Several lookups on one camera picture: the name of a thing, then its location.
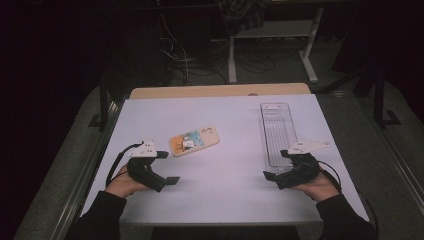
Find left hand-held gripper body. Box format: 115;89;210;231
126;139;168;193

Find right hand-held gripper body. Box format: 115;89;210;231
275;140;331;190

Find clear plastic tray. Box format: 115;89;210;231
259;102;299;174

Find beige painted phone case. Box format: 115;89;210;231
168;125;221;158

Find person's right hand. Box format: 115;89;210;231
289;171;342;203

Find person's left hand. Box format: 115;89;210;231
104;163;151;200

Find wooden board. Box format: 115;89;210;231
129;82;312;100

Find black metal stand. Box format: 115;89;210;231
88;71;117;132
372;64;403;130

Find dark plaid cloth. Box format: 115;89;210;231
216;0;272;37

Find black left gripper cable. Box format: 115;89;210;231
105;141;145;188

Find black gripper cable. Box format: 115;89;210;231
105;141;145;188
316;160;344;195

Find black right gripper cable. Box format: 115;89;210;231
316;160;344;195

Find grey metal rail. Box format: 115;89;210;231
358;96;424;209
49;99;125;240

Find black floor cables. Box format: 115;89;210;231
166;41;303;85

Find white floor cable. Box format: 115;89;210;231
159;13;192;84

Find white metal desk frame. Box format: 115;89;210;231
228;6;325;84

